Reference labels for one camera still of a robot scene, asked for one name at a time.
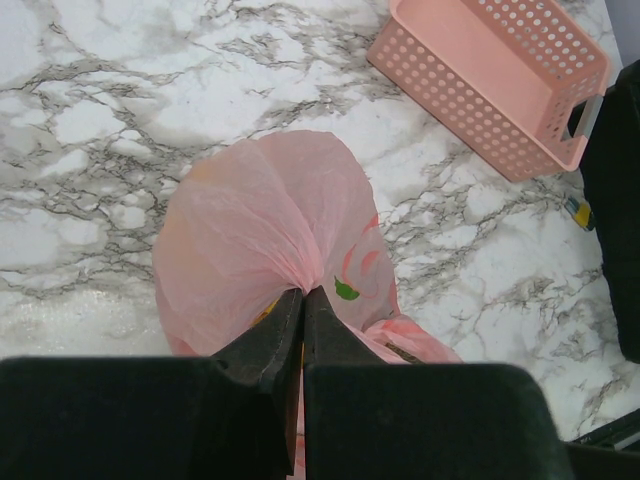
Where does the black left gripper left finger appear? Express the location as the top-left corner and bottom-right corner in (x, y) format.
(1, 290), (303, 479)

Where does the small yellow black object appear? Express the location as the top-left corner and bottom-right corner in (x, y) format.
(565, 196), (595, 231)

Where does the pink perforated plastic basket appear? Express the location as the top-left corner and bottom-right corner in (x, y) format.
(367, 0), (611, 182)

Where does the black plastic toolbox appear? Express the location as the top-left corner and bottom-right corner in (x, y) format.
(564, 59), (640, 480)

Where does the pink plastic bag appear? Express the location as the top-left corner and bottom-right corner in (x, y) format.
(152, 131), (457, 479)

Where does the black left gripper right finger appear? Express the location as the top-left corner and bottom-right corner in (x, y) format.
(304, 289), (573, 479)

